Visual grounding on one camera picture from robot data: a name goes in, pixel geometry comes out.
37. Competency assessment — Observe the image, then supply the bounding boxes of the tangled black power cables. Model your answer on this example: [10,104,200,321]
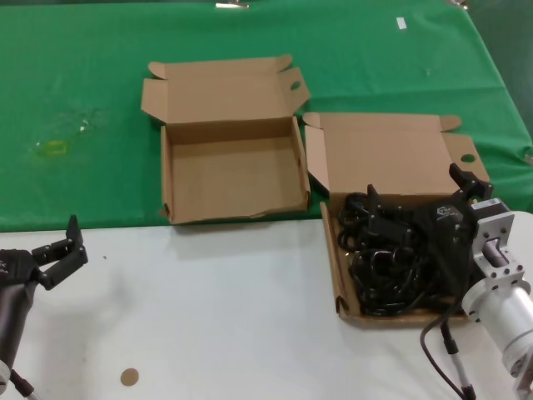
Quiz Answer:
[336,191,476,318]

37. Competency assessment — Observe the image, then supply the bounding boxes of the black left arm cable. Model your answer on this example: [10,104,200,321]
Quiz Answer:
[7,368,39,400]

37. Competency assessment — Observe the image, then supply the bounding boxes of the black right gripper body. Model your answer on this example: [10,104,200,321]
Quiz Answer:
[410,189,478,276]

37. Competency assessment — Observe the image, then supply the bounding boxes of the shallow cardboard box torn rim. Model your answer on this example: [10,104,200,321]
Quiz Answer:
[139,52,311,226]

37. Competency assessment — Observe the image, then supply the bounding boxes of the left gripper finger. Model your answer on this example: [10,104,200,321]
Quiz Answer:
[31,214,90,292]

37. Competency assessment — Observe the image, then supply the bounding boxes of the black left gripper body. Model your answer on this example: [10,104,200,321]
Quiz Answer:
[0,248,42,291]

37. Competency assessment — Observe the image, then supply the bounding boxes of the green table cloth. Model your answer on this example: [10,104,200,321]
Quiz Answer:
[0,0,533,233]

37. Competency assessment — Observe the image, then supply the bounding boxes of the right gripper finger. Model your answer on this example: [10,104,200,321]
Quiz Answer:
[448,162,492,201]
[365,184,416,245]

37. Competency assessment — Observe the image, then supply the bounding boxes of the cardboard box round lid hole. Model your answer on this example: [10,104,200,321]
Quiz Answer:
[302,111,491,329]

